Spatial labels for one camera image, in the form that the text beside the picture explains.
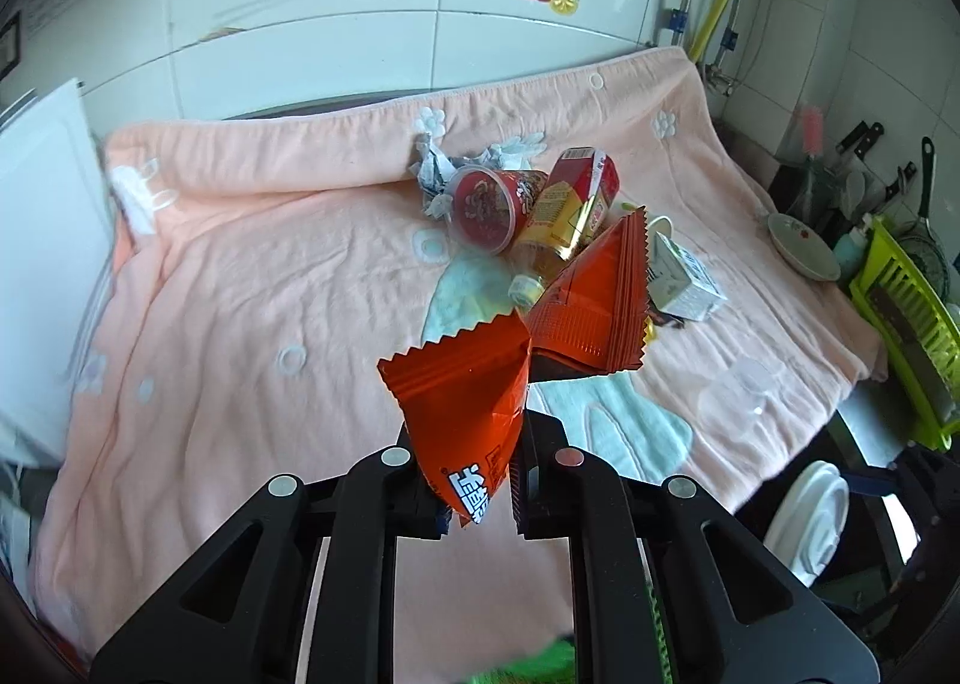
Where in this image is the black frying pan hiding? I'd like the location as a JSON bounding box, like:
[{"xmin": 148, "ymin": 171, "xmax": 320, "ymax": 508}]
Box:
[{"xmin": 895, "ymin": 136, "xmax": 950, "ymax": 301}]

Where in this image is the clear plastic cup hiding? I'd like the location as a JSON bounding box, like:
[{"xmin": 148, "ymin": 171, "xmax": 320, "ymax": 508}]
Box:
[{"xmin": 698, "ymin": 356, "xmax": 778, "ymax": 421}]

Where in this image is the white plates stack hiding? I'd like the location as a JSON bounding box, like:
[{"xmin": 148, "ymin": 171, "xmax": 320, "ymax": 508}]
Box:
[{"xmin": 763, "ymin": 460, "xmax": 850, "ymax": 586}]

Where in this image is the yellow tea drink bottle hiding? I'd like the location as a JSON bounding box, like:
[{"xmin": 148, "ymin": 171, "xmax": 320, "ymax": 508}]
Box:
[{"xmin": 508, "ymin": 146, "xmax": 620, "ymax": 310}]

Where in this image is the red plastic snack cup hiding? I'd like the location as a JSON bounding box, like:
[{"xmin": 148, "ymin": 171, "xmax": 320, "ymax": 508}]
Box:
[{"xmin": 446, "ymin": 166, "xmax": 548, "ymax": 255}]

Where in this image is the green plastic dish rack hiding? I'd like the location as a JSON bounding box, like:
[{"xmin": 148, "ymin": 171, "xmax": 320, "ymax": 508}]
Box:
[{"xmin": 850, "ymin": 219, "xmax": 958, "ymax": 452}]

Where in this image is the pink towel with blue appliqué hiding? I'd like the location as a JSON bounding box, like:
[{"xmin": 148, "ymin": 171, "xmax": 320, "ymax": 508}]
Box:
[{"xmin": 31, "ymin": 49, "xmax": 885, "ymax": 658}]

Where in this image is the white paper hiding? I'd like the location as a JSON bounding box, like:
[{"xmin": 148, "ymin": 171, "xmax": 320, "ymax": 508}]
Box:
[{"xmin": 410, "ymin": 131, "xmax": 547, "ymax": 219}]

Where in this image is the white cutting board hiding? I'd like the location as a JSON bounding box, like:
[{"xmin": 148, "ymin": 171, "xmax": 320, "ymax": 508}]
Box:
[{"xmin": 2, "ymin": 79, "xmax": 114, "ymax": 468}]

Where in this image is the orange snack wrapper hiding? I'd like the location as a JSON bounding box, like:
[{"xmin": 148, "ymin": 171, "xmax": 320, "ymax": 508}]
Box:
[{"xmin": 377, "ymin": 208, "xmax": 647, "ymax": 525}]

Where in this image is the small ceramic plate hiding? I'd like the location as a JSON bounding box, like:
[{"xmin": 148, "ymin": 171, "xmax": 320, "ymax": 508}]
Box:
[{"xmin": 766, "ymin": 213, "xmax": 841, "ymax": 283}]

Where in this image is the white milk carton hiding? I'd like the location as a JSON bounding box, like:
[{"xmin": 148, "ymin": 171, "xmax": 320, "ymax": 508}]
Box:
[{"xmin": 647, "ymin": 232, "xmax": 727, "ymax": 322}]

